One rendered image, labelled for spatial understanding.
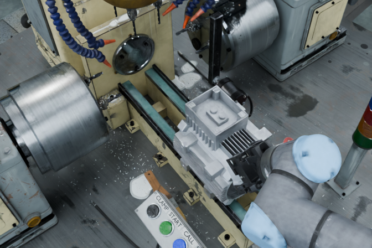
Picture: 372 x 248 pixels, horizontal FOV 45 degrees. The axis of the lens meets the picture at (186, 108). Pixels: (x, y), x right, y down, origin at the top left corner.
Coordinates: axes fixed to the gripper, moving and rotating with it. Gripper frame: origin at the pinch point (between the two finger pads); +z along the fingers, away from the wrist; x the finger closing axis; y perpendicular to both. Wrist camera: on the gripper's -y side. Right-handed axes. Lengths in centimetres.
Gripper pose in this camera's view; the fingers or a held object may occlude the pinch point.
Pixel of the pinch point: (240, 183)
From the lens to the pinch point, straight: 103.4
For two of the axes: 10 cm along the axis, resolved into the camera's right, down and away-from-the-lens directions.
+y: -5.3, -8.5, 0.5
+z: -2.8, 2.2, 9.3
